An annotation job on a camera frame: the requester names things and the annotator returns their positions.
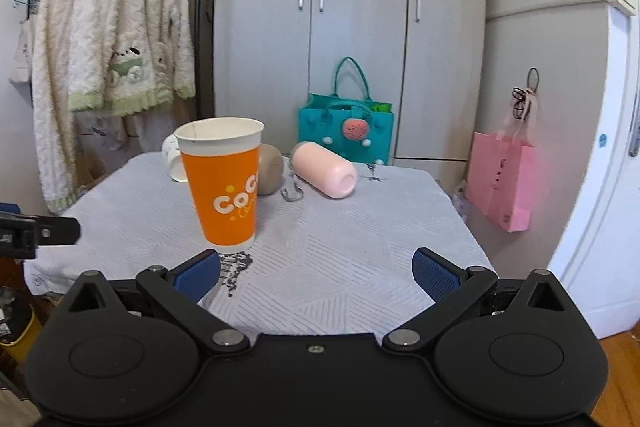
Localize teal felt tote bag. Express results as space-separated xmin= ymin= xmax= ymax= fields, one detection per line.
xmin=297 ymin=56 xmax=395 ymax=165

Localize white door with handle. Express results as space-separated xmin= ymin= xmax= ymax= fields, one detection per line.
xmin=548 ymin=0 xmax=639 ymax=338

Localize black hair ties on hook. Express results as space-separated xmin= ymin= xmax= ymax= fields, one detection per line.
xmin=510 ymin=67 xmax=542 ymax=120

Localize white paper cup green print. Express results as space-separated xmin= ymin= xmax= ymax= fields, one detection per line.
xmin=162 ymin=133 xmax=188 ymax=183

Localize pink bottle with grey strap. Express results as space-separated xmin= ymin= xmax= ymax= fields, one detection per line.
xmin=280 ymin=141 xmax=359 ymax=202

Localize white quilted tablecloth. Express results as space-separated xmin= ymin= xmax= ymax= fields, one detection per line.
xmin=24 ymin=153 xmax=488 ymax=336

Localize pink paper gift bag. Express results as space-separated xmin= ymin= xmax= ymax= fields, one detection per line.
xmin=464 ymin=98 xmax=539 ymax=234

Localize beige tumbler cup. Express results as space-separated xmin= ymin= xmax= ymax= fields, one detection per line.
xmin=257 ymin=144 xmax=284 ymax=196

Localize orange paper cup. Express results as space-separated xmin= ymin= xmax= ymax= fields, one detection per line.
xmin=175 ymin=117 xmax=264 ymax=254

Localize cream fleece jacket green trim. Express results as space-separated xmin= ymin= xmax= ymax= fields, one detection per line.
xmin=67 ymin=0 xmax=196 ymax=118

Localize white wardrobe cabinet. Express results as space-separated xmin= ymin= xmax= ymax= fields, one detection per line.
xmin=214 ymin=0 xmax=486 ymax=184

